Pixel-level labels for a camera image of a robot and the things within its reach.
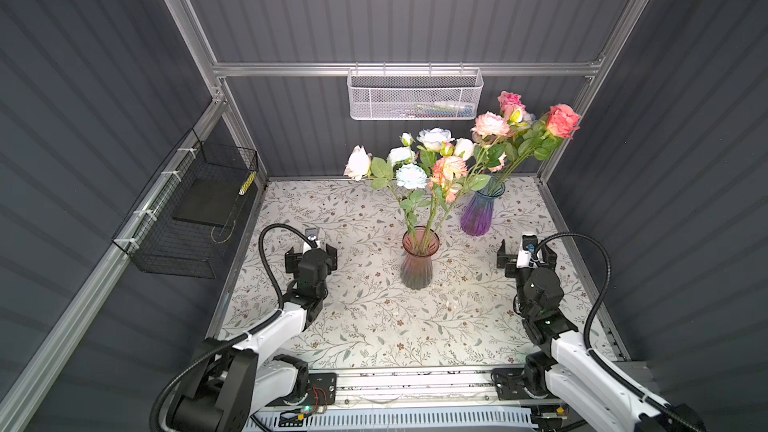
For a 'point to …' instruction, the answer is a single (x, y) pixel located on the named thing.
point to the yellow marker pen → (248, 183)
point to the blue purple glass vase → (476, 217)
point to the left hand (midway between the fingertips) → (308, 248)
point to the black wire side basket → (182, 225)
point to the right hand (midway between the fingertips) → (530, 244)
